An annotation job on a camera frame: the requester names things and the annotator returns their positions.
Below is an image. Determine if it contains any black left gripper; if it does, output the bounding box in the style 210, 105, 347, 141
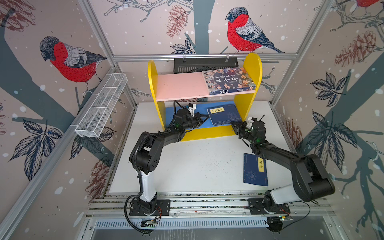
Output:
181, 113, 209, 132

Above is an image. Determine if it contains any navy book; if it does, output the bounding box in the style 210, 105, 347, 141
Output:
243, 153, 269, 187
207, 104, 242, 127

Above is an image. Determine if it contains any colourful portrait cover book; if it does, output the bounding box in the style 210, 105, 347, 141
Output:
202, 68, 256, 96

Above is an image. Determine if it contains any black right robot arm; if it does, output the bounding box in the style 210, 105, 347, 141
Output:
231, 118, 335, 211

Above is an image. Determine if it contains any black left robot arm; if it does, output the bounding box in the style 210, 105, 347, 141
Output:
130, 104, 210, 216

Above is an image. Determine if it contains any yellow wooden bookshelf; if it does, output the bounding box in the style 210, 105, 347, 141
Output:
148, 53, 263, 142

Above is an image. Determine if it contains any black mesh tray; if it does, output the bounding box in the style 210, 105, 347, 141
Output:
174, 58, 239, 74

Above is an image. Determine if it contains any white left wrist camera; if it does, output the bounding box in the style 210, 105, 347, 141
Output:
188, 104, 197, 117

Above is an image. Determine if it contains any aluminium horizontal frame bar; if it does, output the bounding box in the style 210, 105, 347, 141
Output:
113, 53, 298, 63

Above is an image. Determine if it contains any white wire mesh basket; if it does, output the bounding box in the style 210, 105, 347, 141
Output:
75, 73, 128, 138

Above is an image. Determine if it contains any aluminium rail base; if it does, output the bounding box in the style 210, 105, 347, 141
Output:
74, 194, 337, 233

